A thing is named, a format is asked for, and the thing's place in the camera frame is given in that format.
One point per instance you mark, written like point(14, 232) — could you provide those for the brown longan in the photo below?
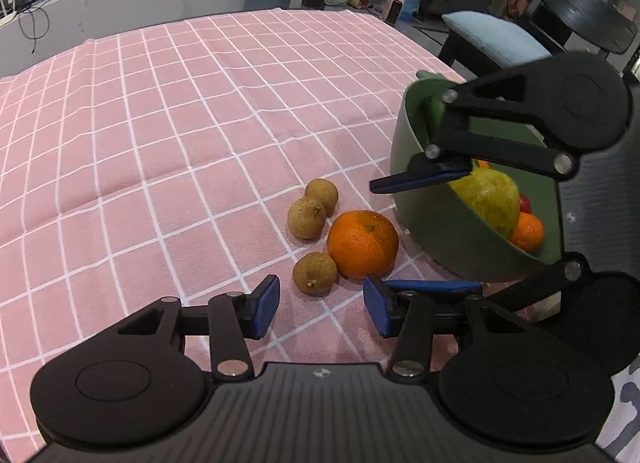
point(314, 274)
point(321, 195)
point(306, 217)

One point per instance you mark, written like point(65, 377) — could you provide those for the dark wooden chair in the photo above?
point(585, 8)

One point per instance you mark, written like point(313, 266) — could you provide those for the pink checked tablecloth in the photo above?
point(150, 143)

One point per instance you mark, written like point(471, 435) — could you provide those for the small white heater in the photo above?
point(392, 9)

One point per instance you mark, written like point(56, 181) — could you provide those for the light blue seat cushion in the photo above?
point(495, 38)

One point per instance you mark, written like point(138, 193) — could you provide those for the patterned clothing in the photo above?
point(625, 403)

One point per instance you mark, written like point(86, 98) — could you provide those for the yellow-green pomelo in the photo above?
point(492, 198)

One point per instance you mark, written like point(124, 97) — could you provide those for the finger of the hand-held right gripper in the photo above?
point(435, 286)
point(420, 179)

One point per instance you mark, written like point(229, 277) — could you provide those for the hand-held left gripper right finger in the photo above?
point(377, 308)

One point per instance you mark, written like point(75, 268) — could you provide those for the red tomato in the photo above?
point(524, 203)

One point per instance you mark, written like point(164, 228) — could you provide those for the green colander bowl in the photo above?
point(450, 233)

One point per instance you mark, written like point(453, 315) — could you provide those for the white marble console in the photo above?
point(125, 3)

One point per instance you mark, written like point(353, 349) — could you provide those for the white router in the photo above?
point(7, 5)

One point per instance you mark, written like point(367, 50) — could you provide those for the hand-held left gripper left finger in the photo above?
point(262, 308)

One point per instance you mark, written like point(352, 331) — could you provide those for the green cucumber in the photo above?
point(432, 110)

